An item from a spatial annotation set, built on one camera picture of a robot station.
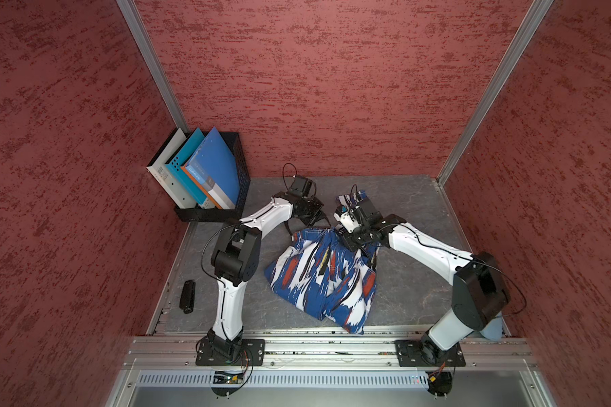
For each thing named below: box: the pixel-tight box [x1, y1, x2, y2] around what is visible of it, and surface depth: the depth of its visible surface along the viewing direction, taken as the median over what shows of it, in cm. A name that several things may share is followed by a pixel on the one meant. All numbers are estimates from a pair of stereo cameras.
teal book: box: [164, 127, 216, 210], surface depth 91 cm
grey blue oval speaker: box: [479, 317, 504, 341], surface depth 78 cm
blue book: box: [180, 126, 241, 211], surface depth 100 cm
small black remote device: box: [179, 279, 197, 314], surface depth 84 cm
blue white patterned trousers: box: [263, 228, 380, 335], surface depth 84 cm
